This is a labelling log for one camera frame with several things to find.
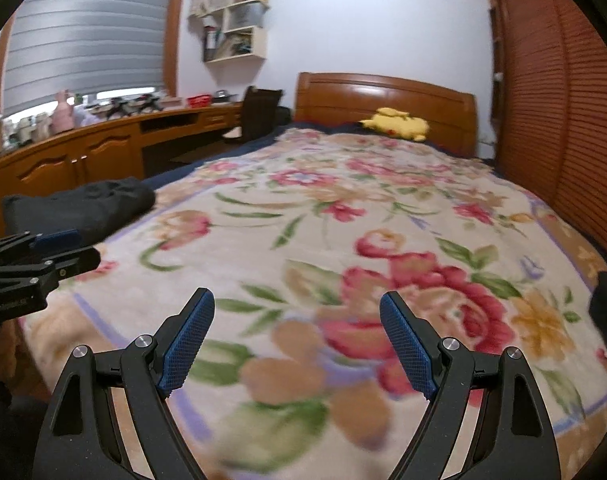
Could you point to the yellow plush toy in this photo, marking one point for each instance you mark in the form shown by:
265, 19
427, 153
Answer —
398, 125

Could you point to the dark binders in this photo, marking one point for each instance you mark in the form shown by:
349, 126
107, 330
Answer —
211, 45

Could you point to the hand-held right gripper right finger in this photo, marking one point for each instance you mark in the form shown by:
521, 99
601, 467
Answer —
408, 345

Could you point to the black tripod gadget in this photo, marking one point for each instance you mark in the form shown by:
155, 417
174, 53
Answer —
121, 109
146, 103

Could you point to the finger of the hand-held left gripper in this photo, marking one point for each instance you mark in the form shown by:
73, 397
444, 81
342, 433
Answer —
56, 241
68, 262

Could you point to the red basket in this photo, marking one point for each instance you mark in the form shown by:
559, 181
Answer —
199, 101

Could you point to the wooden desk cabinet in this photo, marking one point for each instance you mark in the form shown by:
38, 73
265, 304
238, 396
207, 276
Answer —
83, 155

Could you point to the white wall shelf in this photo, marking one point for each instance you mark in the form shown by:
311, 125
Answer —
258, 45

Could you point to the wooden louvred wardrobe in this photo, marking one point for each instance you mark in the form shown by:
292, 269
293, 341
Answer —
558, 110

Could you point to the dark chair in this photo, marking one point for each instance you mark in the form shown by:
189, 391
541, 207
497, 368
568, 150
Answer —
258, 110

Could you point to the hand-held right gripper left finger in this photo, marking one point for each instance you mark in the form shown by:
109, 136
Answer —
186, 345

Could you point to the wooden window frame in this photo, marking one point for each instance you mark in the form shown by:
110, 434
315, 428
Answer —
173, 35

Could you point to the black zip jacket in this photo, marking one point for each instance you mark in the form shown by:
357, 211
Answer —
93, 205

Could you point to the floral blanket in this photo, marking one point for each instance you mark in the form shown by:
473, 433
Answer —
333, 200

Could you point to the wooden bed headboard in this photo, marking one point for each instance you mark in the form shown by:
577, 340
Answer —
333, 100

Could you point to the metal pot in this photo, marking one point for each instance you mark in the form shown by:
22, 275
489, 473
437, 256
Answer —
223, 96

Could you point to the grey window blind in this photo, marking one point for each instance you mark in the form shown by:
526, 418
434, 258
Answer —
83, 35

